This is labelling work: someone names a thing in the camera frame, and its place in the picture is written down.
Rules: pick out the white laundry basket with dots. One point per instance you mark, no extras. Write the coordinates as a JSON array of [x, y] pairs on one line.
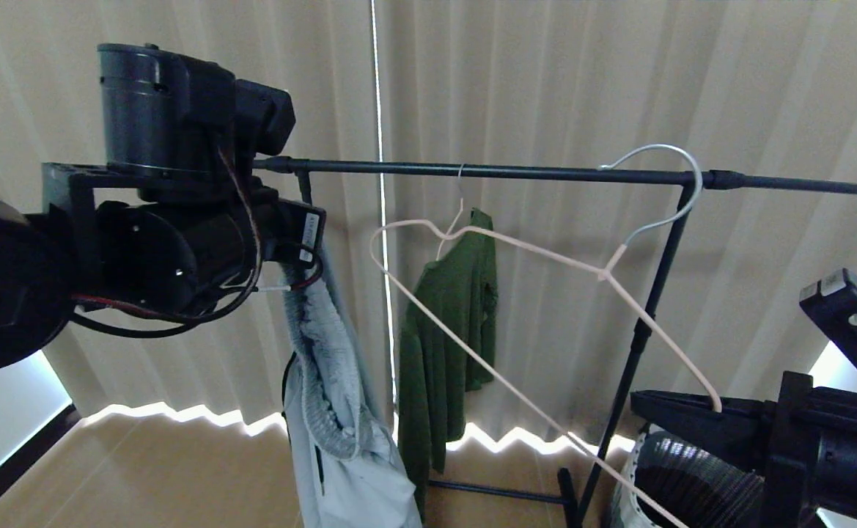
[[692, 484]]

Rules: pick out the pink clothes hanger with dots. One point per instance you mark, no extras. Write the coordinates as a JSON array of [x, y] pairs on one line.
[[531, 249], [460, 213]]

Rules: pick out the pale grey garment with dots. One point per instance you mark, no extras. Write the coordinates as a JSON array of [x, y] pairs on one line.
[[333, 367]]

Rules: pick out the beige curtain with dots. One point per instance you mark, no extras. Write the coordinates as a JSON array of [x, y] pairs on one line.
[[545, 73]]

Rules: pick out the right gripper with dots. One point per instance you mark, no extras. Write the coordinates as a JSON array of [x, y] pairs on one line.
[[853, 455]]

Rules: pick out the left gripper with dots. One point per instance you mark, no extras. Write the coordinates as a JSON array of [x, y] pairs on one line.
[[201, 249]]

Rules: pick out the black clothes rack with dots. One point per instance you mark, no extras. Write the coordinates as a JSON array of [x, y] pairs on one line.
[[509, 171]]

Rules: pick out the green printed shirt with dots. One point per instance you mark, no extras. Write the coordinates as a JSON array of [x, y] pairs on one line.
[[443, 330]]

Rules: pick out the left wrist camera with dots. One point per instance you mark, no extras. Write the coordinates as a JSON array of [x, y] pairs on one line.
[[263, 117]]

